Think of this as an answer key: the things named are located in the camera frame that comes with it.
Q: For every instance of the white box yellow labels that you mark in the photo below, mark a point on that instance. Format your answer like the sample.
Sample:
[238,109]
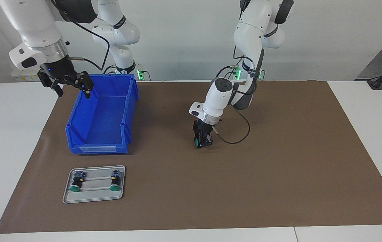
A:
[23,77]

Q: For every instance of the brown table mat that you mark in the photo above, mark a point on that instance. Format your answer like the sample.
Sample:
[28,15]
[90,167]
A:
[244,185]

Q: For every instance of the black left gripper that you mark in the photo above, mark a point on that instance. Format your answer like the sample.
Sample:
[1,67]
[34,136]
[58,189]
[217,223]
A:
[204,129]

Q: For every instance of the silver metal tray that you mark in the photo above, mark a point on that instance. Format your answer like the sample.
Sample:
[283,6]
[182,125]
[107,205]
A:
[93,196]

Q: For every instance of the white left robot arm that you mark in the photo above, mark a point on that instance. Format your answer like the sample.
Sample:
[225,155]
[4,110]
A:
[251,20]

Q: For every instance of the green push button switch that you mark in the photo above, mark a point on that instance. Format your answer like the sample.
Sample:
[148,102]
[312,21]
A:
[75,187]
[114,186]
[197,143]

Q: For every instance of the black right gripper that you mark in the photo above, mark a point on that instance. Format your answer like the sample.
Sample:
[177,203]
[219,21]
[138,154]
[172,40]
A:
[58,69]

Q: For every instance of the blue plastic storage bin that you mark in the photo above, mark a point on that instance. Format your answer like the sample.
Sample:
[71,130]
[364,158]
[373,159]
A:
[100,121]

